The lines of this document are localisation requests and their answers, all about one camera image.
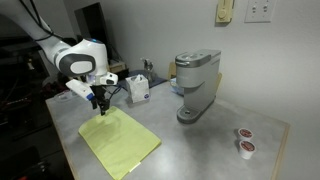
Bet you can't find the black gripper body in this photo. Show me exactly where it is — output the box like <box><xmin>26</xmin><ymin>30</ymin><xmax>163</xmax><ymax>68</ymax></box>
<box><xmin>91</xmin><ymin>85</ymin><xmax>107</xmax><ymax>104</ymax></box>

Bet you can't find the yellow-green cloth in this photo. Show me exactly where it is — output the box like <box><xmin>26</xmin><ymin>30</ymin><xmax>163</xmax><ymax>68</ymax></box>
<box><xmin>78</xmin><ymin>106</ymin><xmax>161</xmax><ymax>180</ymax></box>

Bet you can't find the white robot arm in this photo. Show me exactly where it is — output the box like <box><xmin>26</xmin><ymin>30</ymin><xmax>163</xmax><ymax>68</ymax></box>
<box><xmin>0</xmin><ymin>0</ymin><xmax>117</xmax><ymax>115</ymax></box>

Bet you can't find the dark blue cloth mat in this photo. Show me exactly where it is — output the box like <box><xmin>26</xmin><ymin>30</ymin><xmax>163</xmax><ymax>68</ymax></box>
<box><xmin>117</xmin><ymin>69</ymin><xmax>166</xmax><ymax>89</ymax></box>

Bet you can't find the grey tissue box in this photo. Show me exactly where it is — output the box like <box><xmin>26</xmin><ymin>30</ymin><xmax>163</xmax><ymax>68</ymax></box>
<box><xmin>126</xmin><ymin>74</ymin><xmax>150</xmax><ymax>103</ymax></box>

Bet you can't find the blue wipes box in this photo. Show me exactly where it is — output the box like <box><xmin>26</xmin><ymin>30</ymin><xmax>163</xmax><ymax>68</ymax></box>
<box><xmin>170</xmin><ymin>78</ymin><xmax>184</xmax><ymax>96</ymax></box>

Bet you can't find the grey pod coffee machine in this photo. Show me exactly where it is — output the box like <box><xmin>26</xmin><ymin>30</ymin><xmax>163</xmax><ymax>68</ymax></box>
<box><xmin>175</xmin><ymin>49</ymin><xmax>221</xmax><ymax>124</ymax></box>

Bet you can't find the coffee pod cup far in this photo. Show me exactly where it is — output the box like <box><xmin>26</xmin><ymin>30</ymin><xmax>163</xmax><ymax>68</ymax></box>
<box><xmin>238</xmin><ymin>128</ymin><xmax>253</xmax><ymax>141</ymax></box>

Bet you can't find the coffee pod cup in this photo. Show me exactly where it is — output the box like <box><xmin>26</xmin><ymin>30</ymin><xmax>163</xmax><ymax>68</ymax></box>
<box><xmin>239</xmin><ymin>140</ymin><xmax>256</xmax><ymax>160</ymax></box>
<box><xmin>238</xmin><ymin>128</ymin><xmax>253</xmax><ymax>141</ymax></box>

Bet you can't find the coffee pod cup near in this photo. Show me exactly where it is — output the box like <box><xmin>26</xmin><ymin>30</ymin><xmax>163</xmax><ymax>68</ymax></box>
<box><xmin>239</xmin><ymin>140</ymin><xmax>256</xmax><ymax>160</ymax></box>

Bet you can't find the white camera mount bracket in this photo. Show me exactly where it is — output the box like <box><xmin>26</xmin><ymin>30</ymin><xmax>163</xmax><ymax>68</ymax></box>
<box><xmin>66</xmin><ymin>79</ymin><xmax>94</xmax><ymax>101</ymax></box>

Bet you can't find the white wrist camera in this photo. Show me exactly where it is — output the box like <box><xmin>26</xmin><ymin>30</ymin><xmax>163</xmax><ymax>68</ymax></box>
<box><xmin>100</xmin><ymin>72</ymin><xmax>118</xmax><ymax>85</ymax></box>

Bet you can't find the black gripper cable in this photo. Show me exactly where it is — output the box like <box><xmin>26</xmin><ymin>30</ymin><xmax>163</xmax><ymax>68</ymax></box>
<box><xmin>103</xmin><ymin>85</ymin><xmax>123</xmax><ymax>105</ymax></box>

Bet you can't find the beige wall thermostat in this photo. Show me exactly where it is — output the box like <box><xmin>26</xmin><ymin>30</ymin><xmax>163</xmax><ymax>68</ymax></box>
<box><xmin>216</xmin><ymin>0</ymin><xmax>234</xmax><ymax>23</ymax></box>

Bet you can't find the white light switch plate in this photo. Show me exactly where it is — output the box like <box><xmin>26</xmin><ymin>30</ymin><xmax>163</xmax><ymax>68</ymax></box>
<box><xmin>244</xmin><ymin>0</ymin><xmax>277</xmax><ymax>23</ymax></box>

